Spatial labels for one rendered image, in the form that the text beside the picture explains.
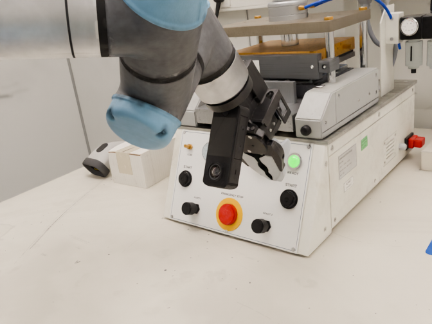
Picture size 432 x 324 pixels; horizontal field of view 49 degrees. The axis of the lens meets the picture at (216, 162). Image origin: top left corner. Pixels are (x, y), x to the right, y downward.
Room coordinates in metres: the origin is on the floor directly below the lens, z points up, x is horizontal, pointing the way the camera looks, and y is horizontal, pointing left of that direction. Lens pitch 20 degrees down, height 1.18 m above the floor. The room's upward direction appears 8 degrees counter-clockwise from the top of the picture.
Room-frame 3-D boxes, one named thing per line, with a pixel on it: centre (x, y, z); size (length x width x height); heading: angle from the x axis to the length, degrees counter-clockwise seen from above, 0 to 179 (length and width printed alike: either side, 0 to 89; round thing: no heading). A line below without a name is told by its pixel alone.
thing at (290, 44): (0.98, -0.19, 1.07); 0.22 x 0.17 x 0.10; 49
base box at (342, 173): (0.97, -0.19, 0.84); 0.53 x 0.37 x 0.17; 139
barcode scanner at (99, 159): (1.26, 0.27, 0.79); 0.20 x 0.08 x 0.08; 139
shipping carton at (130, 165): (1.18, 0.17, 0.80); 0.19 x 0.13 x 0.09; 139
